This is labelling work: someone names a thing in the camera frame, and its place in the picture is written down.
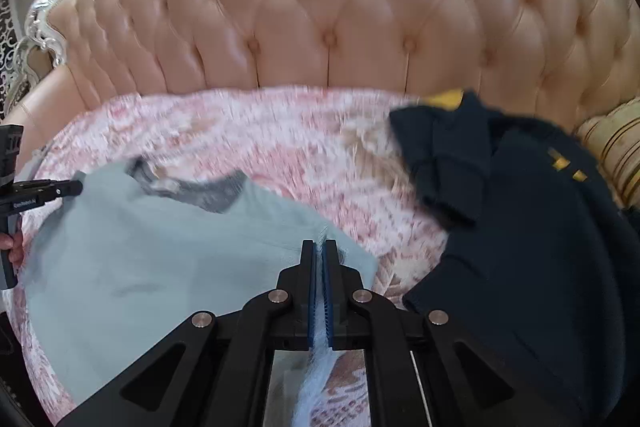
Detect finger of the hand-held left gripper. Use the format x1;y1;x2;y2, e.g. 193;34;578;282
14;179;84;202

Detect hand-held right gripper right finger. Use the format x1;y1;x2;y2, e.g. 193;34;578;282
321;238;581;427

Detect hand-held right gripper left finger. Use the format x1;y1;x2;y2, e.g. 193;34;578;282
54;239;317;427

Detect light blue sweatshirt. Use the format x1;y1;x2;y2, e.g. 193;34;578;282
20;162;381;427

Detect navy garment with yellow patches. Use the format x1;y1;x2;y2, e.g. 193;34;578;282
389;89;640;427

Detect person's left hand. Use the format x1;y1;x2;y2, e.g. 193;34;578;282
0;231;25;270

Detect grey cloth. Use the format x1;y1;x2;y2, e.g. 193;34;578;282
22;144;56;180

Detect black and white patterned screen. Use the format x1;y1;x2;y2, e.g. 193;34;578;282
0;0;33;108

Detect pink floral blanket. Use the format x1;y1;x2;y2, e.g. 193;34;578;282
20;84;451;427

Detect beige tufted leather sofa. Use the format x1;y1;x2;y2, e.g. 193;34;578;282
5;0;640;142

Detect striped fringed cushion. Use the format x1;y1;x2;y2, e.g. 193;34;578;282
572;97;640;212

